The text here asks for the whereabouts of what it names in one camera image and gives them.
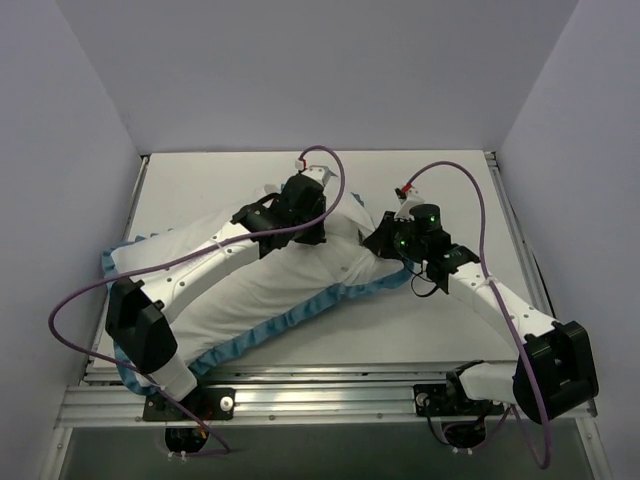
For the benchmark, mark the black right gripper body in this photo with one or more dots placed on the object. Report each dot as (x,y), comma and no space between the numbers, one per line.
(379,239)

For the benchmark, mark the blue houndstooth pillow with pillowcase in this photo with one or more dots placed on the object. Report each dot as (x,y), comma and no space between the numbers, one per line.
(268,297)

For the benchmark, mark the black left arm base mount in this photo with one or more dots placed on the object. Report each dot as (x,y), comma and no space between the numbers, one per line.
(208,403)

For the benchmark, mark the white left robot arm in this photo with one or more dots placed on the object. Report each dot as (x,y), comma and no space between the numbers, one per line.
(141,308)

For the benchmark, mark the aluminium front rail frame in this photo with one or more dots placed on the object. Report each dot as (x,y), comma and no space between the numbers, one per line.
(380,393)

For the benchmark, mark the aluminium right side rail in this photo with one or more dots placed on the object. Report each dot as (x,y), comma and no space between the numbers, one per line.
(539,298)

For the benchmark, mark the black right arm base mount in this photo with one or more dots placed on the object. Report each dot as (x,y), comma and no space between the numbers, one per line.
(437,400)

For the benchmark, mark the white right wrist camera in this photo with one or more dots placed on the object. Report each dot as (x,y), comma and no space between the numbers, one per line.
(408,198)

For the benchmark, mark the aluminium left side rail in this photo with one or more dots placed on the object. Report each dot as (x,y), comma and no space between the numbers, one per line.
(139,182)

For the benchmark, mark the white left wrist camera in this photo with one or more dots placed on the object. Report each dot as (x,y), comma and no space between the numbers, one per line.
(319,173)

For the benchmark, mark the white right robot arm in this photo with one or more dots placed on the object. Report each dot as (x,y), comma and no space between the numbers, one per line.
(555,370)

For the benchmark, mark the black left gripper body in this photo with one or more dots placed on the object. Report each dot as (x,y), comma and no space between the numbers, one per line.
(310,232)

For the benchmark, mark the aluminium rail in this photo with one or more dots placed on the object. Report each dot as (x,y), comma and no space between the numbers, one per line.
(539,298)
(139,182)

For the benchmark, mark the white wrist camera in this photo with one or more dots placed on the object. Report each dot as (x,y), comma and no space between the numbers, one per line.
(408,198)
(319,173)

